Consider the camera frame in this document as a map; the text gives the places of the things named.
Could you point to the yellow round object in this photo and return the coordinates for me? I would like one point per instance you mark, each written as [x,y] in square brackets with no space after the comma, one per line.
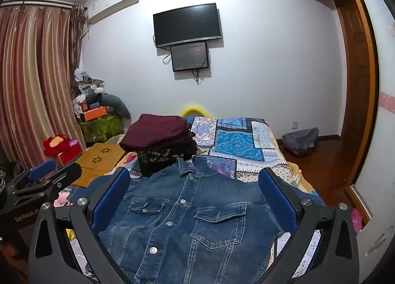
[194,109]

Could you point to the green cloth covered stool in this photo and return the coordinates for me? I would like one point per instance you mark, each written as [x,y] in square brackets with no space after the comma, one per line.
[100,129]

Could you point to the white air conditioner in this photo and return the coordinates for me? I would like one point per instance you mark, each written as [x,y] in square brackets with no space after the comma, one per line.
[112,3]

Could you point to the blue denim jacket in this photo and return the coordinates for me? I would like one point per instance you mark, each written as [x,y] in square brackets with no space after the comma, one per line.
[185,225]

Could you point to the folded black patterned cloth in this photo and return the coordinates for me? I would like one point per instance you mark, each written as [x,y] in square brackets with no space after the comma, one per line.
[160,157]

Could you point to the red plush toy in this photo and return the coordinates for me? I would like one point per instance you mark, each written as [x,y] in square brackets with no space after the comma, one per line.
[57,145]

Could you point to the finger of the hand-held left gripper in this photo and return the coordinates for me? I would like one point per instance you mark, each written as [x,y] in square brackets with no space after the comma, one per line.
[66,174]
[41,169]

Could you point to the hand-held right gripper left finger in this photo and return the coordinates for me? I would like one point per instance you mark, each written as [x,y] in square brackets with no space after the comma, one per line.
[111,200]

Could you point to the pink slipper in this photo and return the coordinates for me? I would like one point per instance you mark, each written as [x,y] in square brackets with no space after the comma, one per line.
[356,219]

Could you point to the grey cushion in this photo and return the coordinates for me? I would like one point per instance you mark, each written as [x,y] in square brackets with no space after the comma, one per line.
[118,105]

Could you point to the small black wall monitor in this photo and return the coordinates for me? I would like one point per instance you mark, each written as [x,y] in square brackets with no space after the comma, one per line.
[189,57]

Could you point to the pile of household clutter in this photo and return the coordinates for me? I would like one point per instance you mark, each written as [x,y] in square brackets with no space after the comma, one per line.
[86,89]

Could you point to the striped red-brown curtain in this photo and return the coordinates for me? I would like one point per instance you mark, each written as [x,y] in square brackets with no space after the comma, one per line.
[34,80]

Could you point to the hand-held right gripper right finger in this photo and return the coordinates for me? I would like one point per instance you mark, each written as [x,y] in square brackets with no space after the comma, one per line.
[277,200]

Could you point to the folded maroon clothes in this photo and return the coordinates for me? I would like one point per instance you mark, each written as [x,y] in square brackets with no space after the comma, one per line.
[154,131]

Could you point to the black wall television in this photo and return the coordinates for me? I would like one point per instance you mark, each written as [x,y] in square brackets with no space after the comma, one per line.
[186,24]

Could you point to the grey backpack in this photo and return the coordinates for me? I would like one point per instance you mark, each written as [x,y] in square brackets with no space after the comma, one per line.
[301,141]

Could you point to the orange box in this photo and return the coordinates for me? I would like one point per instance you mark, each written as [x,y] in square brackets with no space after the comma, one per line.
[95,113]

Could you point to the blue patchwork blanket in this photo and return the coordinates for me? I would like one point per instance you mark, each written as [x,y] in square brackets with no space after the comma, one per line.
[237,145]

